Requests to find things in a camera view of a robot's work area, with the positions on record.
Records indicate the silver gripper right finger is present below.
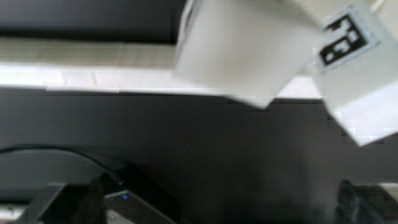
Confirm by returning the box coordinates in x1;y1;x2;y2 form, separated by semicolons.
336;180;398;224

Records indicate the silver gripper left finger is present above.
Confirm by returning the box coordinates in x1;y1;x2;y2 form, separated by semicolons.
16;183;105;224

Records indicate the white stool leg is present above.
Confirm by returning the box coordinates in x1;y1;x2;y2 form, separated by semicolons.
174;0;325;108
312;0;398;146

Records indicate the white front fence bar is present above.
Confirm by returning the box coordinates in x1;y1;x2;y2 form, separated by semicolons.
0;36;222;96

